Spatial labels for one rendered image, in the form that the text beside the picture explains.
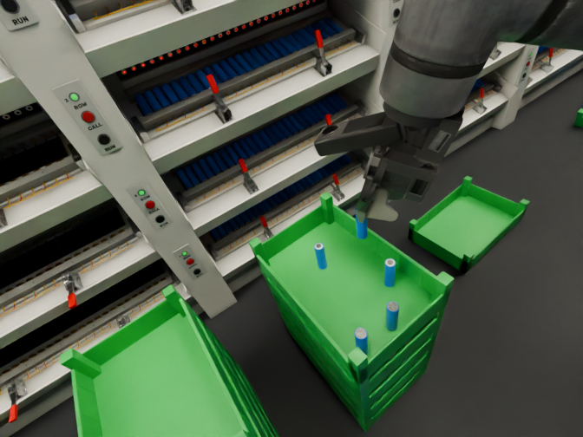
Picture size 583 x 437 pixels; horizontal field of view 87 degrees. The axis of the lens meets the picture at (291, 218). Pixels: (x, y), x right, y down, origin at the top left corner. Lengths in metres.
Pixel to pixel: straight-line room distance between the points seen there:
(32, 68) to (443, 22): 0.54
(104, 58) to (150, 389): 0.54
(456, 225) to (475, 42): 0.87
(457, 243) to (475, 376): 0.40
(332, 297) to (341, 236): 0.15
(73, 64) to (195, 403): 0.55
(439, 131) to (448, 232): 0.76
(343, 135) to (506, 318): 0.72
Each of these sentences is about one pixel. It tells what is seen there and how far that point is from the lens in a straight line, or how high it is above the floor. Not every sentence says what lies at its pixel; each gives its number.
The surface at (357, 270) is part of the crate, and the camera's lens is 0.62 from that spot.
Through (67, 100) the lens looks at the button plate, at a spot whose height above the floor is 0.69.
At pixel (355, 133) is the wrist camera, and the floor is 0.63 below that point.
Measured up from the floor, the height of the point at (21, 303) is 0.36.
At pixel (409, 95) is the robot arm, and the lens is 0.34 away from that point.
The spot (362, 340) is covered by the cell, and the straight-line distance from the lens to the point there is 0.48.
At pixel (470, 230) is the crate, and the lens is 1.15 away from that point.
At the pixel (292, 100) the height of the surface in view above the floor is 0.53.
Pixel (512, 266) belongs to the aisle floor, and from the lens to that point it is 1.10.
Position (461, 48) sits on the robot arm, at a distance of 0.33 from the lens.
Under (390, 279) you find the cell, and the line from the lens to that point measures 0.58.
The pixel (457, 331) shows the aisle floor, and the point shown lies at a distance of 0.94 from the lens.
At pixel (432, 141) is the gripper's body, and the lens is 0.40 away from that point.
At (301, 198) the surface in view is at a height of 0.19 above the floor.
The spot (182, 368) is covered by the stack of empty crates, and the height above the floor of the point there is 0.32.
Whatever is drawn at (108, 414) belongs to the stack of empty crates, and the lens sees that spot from 0.66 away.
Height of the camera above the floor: 0.83
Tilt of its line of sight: 44 degrees down
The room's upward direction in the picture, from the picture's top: 16 degrees counter-clockwise
